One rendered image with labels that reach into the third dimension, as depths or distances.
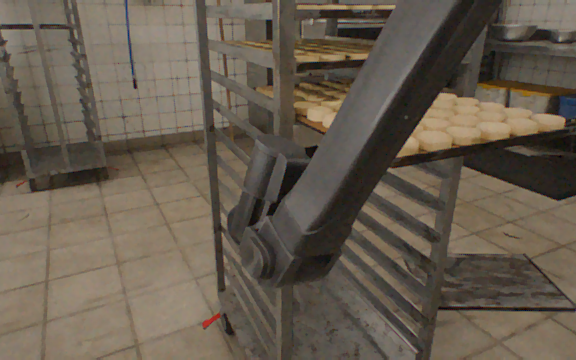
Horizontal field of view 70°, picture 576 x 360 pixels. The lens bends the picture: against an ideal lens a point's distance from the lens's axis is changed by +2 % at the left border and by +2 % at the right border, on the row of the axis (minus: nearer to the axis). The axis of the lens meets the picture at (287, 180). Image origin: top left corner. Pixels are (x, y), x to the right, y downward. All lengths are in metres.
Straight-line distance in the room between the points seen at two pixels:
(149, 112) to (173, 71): 0.43
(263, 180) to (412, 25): 0.21
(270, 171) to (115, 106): 3.49
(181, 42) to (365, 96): 3.62
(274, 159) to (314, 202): 0.08
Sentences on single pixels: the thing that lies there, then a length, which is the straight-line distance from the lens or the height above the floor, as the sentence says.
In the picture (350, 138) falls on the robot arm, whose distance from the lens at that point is 0.34.
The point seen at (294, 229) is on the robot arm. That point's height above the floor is 0.95.
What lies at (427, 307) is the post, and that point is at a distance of 1.26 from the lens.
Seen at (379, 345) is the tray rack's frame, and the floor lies 0.15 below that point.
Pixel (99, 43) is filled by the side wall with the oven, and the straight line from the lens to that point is 3.82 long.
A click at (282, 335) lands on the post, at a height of 0.45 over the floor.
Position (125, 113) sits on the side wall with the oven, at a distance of 3.90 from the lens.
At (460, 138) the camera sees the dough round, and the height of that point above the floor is 0.96.
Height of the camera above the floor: 1.14
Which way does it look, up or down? 22 degrees down
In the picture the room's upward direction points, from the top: straight up
